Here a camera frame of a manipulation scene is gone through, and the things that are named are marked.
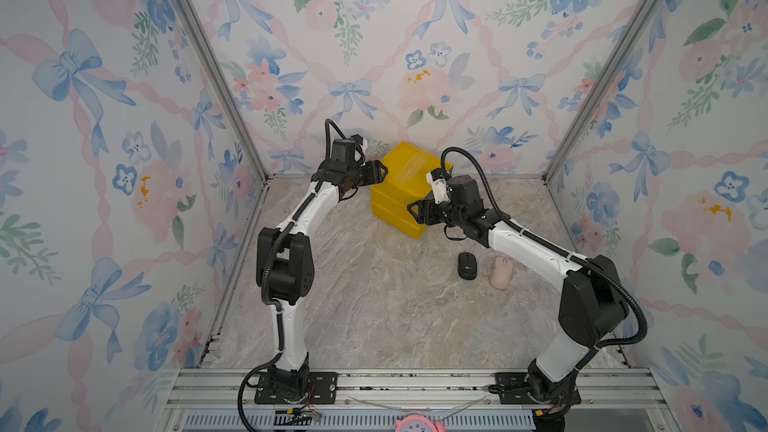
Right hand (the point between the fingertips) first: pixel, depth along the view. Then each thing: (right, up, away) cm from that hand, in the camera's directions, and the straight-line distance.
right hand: (417, 204), depth 86 cm
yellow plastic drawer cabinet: (-3, +6, +4) cm, 8 cm away
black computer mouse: (+16, -19, +6) cm, 26 cm away
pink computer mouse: (+26, -21, +5) cm, 33 cm away
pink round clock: (-2, -50, -19) cm, 53 cm away
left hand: (-10, +11, +6) cm, 16 cm away
